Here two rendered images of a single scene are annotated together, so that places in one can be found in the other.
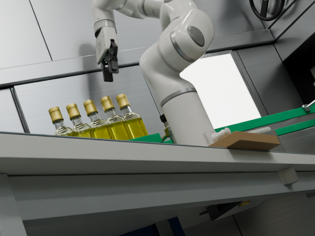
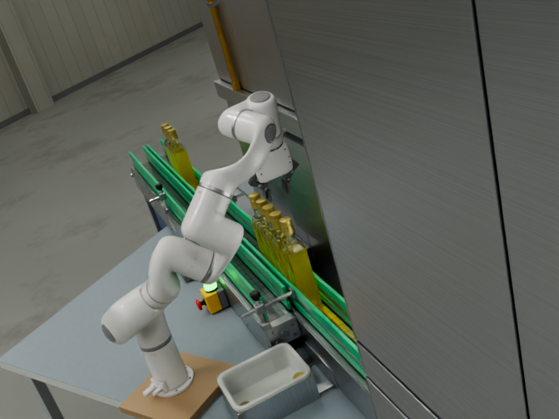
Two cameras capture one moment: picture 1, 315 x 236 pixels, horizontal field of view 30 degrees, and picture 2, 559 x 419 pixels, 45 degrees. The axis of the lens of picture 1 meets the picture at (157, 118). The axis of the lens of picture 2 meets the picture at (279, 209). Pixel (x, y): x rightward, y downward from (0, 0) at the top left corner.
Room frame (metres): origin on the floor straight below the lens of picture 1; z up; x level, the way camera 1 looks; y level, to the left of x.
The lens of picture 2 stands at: (2.18, -1.52, 1.98)
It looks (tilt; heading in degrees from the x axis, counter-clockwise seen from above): 25 degrees down; 104
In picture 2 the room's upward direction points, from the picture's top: 16 degrees counter-clockwise
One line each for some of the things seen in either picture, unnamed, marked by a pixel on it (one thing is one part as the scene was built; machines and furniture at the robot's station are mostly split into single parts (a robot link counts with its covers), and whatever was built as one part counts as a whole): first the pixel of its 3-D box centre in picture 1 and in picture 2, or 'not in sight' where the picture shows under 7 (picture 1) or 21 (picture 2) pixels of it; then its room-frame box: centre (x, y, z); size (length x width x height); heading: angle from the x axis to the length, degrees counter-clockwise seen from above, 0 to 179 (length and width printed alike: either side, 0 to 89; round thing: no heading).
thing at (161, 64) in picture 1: (169, 70); (143, 319); (1.34, -0.07, 1.01); 0.13 x 0.10 x 0.16; 55
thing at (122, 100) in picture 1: (123, 101); (287, 225); (1.77, 0.08, 1.14); 0.04 x 0.04 x 0.04
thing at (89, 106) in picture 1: (90, 108); (269, 213); (1.71, 0.18, 1.14); 0.04 x 0.04 x 0.04
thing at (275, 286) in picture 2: not in sight; (196, 204); (1.26, 0.80, 0.93); 1.75 x 0.01 x 0.08; 122
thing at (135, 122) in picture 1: (140, 144); (300, 272); (1.77, 0.08, 0.99); 0.06 x 0.06 x 0.21; 33
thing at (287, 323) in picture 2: not in sight; (282, 331); (1.69, 0.00, 0.85); 0.09 x 0.04 x 0.07; 32
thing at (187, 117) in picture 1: (197, 127); (160, 365); (1.34, -0.08, 0.85); 0.16 x 0.13 x 0.15; 58
